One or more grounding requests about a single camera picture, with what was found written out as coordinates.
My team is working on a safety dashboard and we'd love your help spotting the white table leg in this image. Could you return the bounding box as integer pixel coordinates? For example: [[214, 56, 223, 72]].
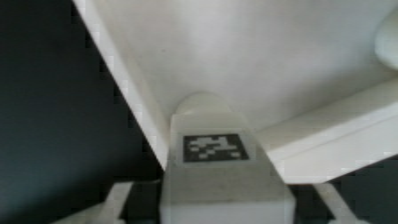
[[160, 93, 297, 224]]

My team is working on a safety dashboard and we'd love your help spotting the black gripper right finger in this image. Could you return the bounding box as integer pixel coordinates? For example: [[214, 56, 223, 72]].
[[313, 183, 372, 224]]

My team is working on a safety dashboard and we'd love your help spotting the white square table top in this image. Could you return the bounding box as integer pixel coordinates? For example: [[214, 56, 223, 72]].
[[73, 0, 398, 184]]

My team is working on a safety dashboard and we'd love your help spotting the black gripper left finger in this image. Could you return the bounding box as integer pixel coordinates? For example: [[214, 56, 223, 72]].
[[50, 182, 134, 224]]

